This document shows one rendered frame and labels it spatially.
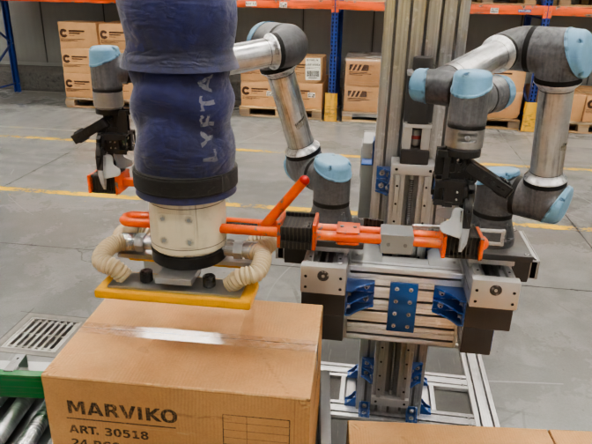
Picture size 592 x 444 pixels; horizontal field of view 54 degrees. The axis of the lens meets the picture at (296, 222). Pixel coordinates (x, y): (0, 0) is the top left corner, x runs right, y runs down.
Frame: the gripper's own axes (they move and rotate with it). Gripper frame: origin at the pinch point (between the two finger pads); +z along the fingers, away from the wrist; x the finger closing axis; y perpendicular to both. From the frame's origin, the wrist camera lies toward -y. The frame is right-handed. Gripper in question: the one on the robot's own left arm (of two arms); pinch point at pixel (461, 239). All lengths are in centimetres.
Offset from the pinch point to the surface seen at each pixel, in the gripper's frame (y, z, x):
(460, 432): -12, 71, -24
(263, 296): 78, 125, -190
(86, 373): 79, 31, 19
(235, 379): 46, 31, 15
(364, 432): 16, 71, -19
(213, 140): 52, -20, 7
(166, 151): 60, -19, 12
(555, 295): -101, 124, -223
